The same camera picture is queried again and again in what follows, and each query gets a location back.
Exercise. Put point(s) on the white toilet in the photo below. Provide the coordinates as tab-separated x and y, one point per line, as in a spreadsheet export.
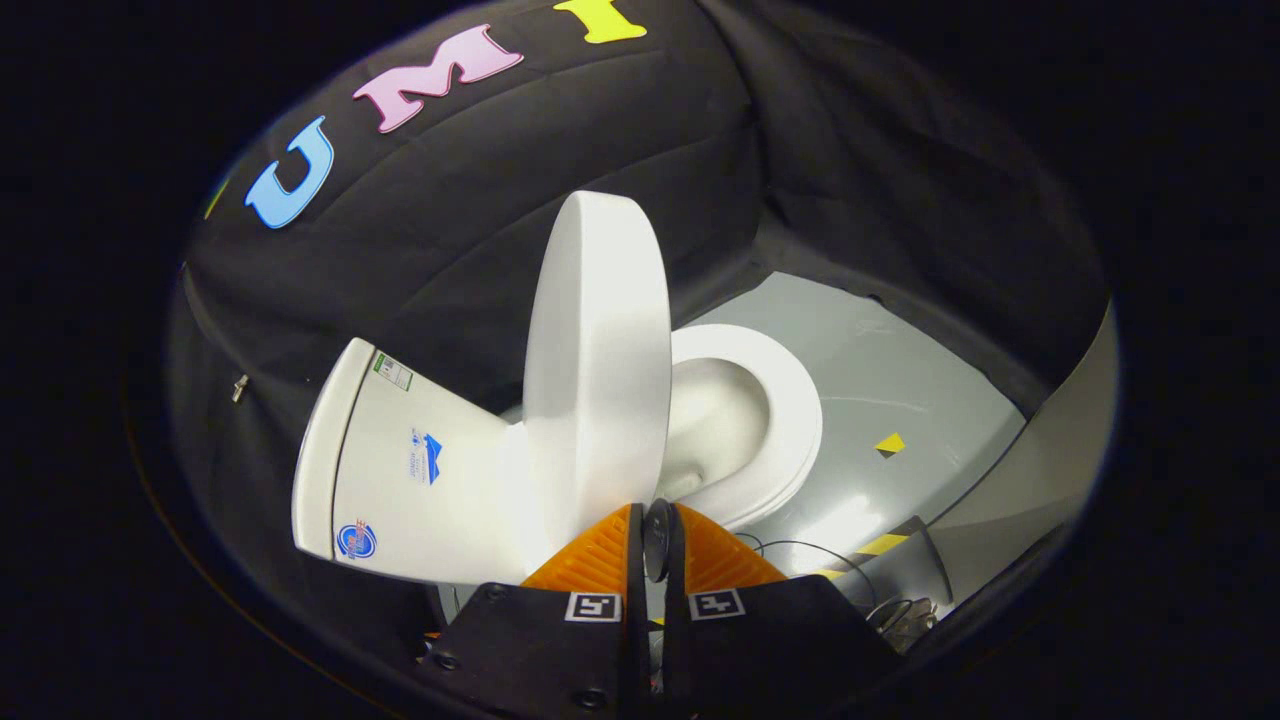
420	470

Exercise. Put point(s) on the black backdrop cloth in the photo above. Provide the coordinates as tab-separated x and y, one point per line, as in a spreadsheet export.
500	180

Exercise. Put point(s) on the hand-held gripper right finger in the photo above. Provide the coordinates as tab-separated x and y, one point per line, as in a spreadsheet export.
760	640

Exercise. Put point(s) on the silver cloth clip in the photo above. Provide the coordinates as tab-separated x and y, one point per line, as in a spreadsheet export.
240	387

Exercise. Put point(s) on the striped yellow black tape strip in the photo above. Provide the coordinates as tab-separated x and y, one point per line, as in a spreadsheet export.
880	545

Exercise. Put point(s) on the white toilet lid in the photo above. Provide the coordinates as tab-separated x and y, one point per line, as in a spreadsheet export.
600	350

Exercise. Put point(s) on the white toilet seat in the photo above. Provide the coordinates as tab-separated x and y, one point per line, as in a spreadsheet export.
795	420

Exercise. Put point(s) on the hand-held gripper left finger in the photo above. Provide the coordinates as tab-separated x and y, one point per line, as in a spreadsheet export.
560	650

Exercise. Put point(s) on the yellow black floor tape piece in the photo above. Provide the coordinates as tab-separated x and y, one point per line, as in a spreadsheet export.
890	443

